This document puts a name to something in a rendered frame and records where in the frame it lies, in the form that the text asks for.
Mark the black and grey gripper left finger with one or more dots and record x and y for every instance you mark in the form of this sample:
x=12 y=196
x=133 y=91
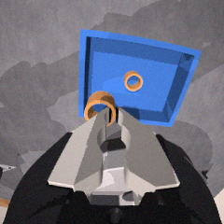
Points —
x=75 y=162

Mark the bronze bushing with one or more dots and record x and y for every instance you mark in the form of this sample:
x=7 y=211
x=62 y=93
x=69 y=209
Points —
x=137 y=85
x=100 y=97

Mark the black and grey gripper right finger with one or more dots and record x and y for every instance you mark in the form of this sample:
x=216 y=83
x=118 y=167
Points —
x=153 y=164

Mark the blue open-top crate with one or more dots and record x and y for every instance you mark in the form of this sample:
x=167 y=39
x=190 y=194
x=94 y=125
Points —
x=166 y=74

